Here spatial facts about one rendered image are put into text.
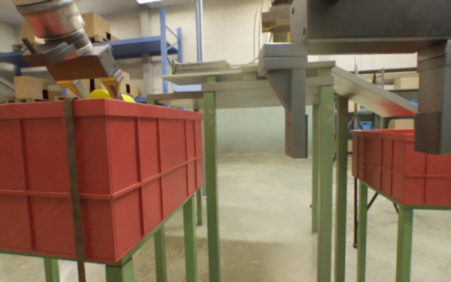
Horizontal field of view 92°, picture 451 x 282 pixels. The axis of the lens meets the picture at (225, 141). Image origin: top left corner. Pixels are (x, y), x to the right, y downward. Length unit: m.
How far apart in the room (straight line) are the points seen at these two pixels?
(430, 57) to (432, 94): 0.03
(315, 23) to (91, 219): 0.35
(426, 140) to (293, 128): 0.13
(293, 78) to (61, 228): 0.36
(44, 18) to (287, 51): 0.43
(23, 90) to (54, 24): 7.69
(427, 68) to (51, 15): 0.54
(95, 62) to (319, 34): 0.43
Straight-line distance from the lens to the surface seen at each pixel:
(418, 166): 0.89
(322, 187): 0.84
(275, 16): 0.98
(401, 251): 0.99
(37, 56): 0.51
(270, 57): 0.21
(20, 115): 0.42
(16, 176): 0.44
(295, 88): 0.21
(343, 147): 1.15
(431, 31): 0.27
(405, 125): 6.57
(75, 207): 0.36
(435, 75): 0.29
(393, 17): 0.25
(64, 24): 0.53
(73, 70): 0.58
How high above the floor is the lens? 0.80
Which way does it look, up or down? 4 degrees down
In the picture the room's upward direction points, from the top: 1 degrees counter-clockwise
